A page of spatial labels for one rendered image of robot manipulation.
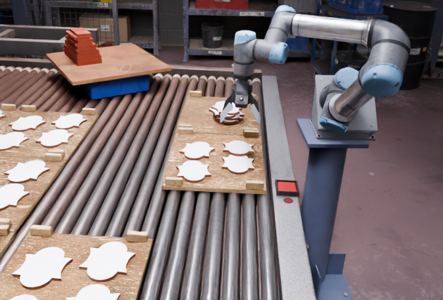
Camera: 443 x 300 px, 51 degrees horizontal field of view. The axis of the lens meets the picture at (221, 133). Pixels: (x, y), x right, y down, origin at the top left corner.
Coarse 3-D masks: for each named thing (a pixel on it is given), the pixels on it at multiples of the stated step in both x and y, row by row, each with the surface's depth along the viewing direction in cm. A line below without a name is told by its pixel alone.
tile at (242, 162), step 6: (234, 156) 172; (240, 156) 172; (246, 156) 172; (228, 162) 168; (234, 162) 168; (240, 162) 168; (246, 162) 168; (222, 168) 166; (228, 168) 165; (234, 168) 164; (240, 168) 164; (246, 168) 164; (252, 168) 165; (240, 174) 162
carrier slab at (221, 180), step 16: (176, 144) 181; (256, 144) 184; (176, 160) 170; (208, 160) 171; (256, 160) 172; (176, 176) 160; (224, 176) 161; (240, 176) 162; (256, 176) 162; (224, 192) 155; (240, 192) 155; (256, 192) 154
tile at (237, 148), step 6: (228, 144) 179; (234, 144) 180; (240, 144) 180; (246, 144) 180; (252, 144) 180; (228, 150) 175; (234, 150) 174; (240, 150) 174; (246, 150) 174; (252, 150) 175
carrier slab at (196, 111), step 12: (204, 96) 229; (192, 108) 215; (204, 108) 215; (180, 120) 202; (192, 120) 203; (204, 120) 203; (252, 120) 205; (204, 132) 192; (216, 132) 193; (228, 132) 193; (240, 132) 194
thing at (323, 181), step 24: (312, 144) 201; (336, 144) 202; (360, 144) 202; (312, 168) 217; (336, 168) 213; (312, 192) 221; (336, 192) 220; (312, 216) 226; (312, 240) 231; (312, 264) 237; (336, 264) 249; (336, 288) 242
